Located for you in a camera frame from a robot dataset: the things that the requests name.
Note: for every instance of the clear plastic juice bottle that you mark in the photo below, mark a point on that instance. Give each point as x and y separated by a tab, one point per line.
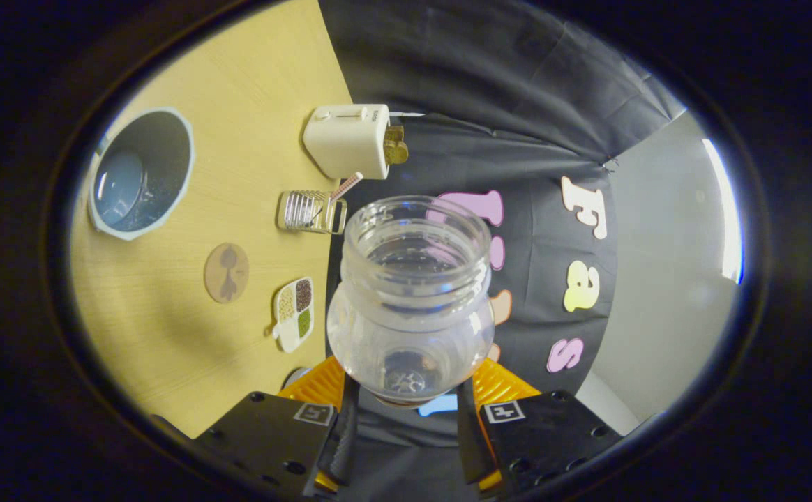
413	328

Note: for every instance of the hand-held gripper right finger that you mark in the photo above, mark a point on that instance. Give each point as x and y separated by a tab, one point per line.
472	446

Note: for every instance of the white divided bean tray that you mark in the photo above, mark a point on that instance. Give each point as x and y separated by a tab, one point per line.
293	317

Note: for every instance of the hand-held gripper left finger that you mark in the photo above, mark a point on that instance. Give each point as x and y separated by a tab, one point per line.
347	439

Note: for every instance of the pink striped straw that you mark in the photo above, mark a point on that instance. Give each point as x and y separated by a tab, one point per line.
345	188

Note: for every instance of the round cork coaster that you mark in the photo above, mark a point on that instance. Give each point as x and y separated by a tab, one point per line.
227	273

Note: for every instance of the brown toast slice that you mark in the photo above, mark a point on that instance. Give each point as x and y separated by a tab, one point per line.
396	145

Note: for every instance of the wooden table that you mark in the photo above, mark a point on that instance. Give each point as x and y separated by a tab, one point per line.
266	84

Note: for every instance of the white toaster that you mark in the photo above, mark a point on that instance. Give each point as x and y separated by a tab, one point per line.
347	139

